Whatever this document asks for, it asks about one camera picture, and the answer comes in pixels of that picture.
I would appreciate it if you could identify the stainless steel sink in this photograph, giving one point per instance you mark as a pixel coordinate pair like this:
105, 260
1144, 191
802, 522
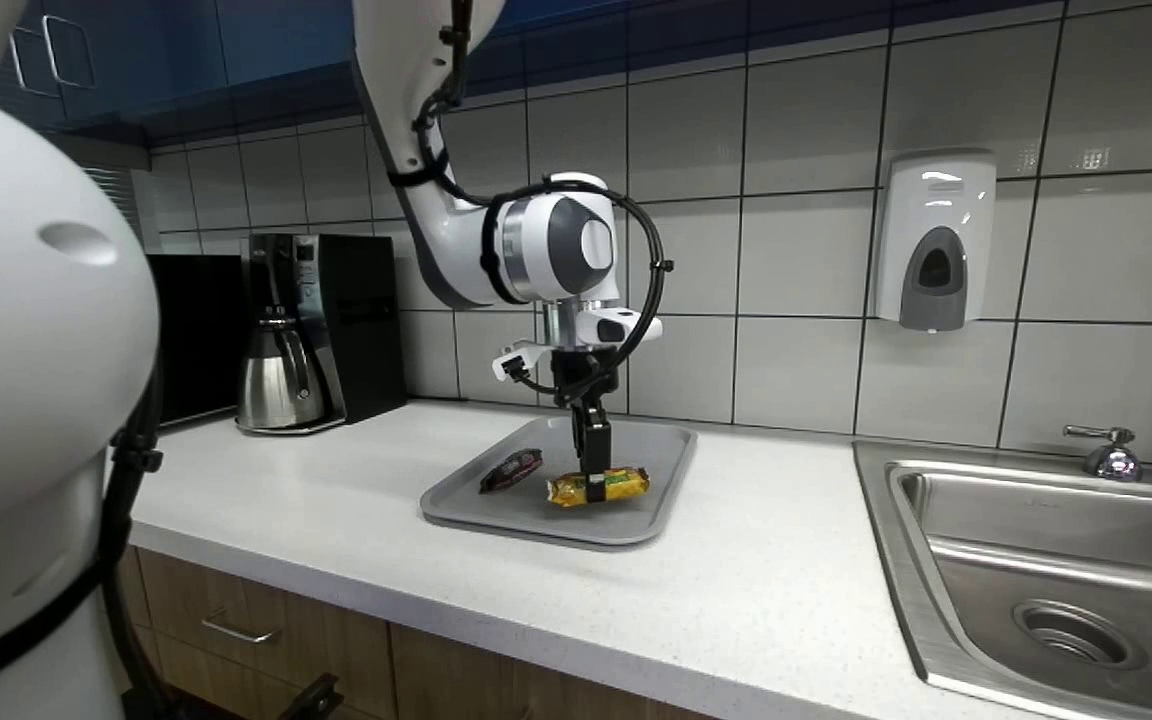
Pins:
1058, 572

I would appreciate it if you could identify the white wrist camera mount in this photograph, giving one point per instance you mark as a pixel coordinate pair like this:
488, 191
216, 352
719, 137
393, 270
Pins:
601, 325

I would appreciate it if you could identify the yellow orange snack packet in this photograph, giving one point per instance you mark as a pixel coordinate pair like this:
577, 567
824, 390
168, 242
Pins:
601, 491

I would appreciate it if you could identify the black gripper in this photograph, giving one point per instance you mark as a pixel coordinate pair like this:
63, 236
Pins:
582, 375

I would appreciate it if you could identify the grey plastic tray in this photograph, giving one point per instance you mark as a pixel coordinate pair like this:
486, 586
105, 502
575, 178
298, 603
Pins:
656, 460

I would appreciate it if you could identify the black microwave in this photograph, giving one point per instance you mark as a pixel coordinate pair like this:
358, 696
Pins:
201, 334

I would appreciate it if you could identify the dark brown snack packet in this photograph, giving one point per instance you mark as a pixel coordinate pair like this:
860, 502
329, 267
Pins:
508, 469

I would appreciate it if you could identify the steel coffee carafe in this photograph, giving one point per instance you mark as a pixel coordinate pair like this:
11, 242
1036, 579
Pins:
283, 383

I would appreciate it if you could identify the wooden lower cabinet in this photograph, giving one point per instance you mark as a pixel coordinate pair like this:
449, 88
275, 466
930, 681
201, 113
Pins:
338, 655

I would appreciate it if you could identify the white wall soap dispenser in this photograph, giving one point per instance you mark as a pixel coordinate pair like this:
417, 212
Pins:
937, 242

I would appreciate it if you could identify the blue upper cabinet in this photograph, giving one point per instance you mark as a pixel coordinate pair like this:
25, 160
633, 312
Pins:
737, 19

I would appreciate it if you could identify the black coffee maker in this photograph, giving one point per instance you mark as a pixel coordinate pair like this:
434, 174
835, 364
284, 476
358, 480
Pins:
358, 320

